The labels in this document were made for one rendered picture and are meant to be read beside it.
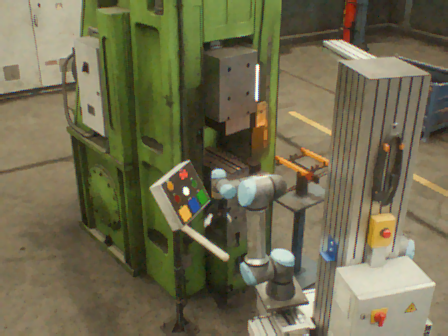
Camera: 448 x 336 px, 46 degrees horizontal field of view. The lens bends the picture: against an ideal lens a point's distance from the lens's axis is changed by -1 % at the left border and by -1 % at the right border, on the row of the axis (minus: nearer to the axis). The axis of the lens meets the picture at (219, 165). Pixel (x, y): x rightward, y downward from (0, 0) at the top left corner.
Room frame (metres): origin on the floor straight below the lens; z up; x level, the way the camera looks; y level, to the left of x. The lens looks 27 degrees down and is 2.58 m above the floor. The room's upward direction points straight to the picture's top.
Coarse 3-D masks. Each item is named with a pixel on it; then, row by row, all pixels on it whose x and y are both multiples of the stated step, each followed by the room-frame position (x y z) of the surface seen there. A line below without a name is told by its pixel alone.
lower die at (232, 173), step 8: (216, 152) 3.38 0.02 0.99; (208, 160) 3.26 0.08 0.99; (216, 160) 3.26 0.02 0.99; (232, 160) 3.26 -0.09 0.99; (208, 168) 3.19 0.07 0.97; (216, 168) 3.16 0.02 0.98; (224, 168) 3.14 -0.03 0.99; (232, 168) 3.14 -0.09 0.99; (248, 168) 3.17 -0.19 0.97; (232, 176) 3.08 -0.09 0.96; (240, 176) 3.13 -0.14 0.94
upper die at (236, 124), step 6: (210, 120) 3.17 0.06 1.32; (228, 120) 3.06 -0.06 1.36; (234, 120) 3.09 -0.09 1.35; (240, 120) 3.12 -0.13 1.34; (246, 120) 3.15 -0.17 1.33; (210, 126) 3.17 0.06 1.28; (216, 126) 3.12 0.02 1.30; (222, 126) 3.07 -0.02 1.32; (228, 126) 3.06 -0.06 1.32; (234, 126) 3.09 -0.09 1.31; (240, 126) 3.12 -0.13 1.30; (246, 126) 3.15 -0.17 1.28; (222, 132) 3.07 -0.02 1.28; (228, 132) 3.06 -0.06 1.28
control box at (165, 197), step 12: (180, 168) 2.73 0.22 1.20; (192, 168) 2.81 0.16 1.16; (168, 180) 2.60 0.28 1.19; (180, 180) 2.67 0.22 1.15; (156, 192) 2.54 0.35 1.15; (168, 192) 2.55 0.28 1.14; (180, 192) 2.62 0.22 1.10; (192, 192) 2.69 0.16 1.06; (204, 192) 2.77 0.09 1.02; (168, 204) 2.51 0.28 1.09; (180, 204) 2.56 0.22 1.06; (204, 204) 2.71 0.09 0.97; (168, 216) 2.51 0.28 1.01; (180, 216) 2.51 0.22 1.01; (192, 216) 2.58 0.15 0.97; (180, 228) 2.48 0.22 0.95
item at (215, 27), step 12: (204, 0) 3.12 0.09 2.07; (216, 0) 3.19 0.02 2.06; (228, 0) 3.24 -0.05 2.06; (240, 0) 3.31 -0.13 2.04; (252, 0) 3.36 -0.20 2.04; (204, 12) 3.12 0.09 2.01; (216, 12) 3.19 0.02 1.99; (228, 12) 3.24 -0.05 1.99; (240, 12) 3.31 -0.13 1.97; (252, 12) 3.36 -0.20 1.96; (204, 24) 3.12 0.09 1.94; (216, 24) 3.19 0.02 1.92; (228, 24) 3.24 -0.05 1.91; (240, 24) 3.30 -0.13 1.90; (252, 24) 3.36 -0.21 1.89; (204, 36) 3.12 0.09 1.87; (216, 36) 3.18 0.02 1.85; (228, 36) 3.24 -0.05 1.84
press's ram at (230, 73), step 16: (224, 48) 3.25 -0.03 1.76; (240, 48) 3.25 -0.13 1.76; (208, 64) 3.10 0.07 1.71; (224, 64) 3.04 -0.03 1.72; (240, 64) 3.12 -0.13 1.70; (256, 64) 3.20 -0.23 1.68; (208, 80) 3.10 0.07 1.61; (224, 80) 3.04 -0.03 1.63; (240, 80) 3.12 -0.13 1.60; (208, 96) 3.10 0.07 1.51; (224, 96) 3.04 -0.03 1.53; (240, 96) 3.12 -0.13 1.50; (208, 112) 3.10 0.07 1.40; (224, 112) 3.04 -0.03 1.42; (240, 112) 3.12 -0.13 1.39
